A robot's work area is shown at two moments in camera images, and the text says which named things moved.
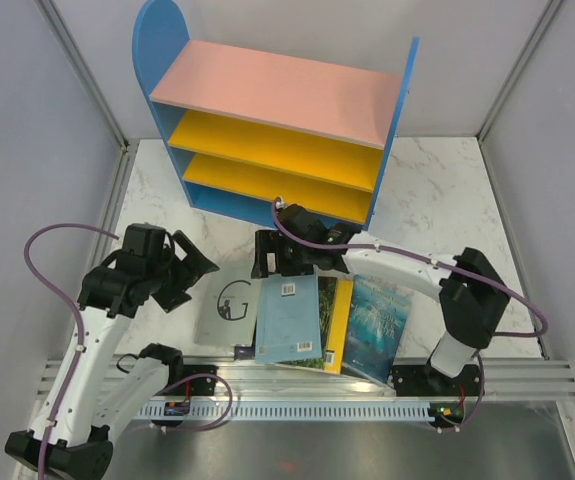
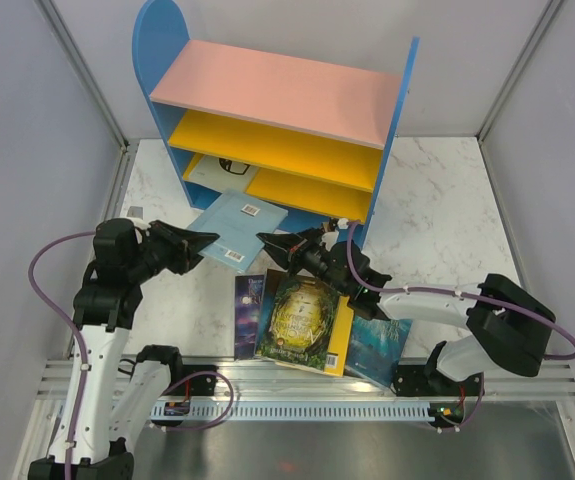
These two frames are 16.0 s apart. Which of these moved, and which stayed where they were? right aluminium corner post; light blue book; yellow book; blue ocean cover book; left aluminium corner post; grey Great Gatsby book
Moved: light blue book; grey Great Gatsby book
Stayed: yellow book; left aluminium corner post; blue ocean cover book; right aluminium corner post
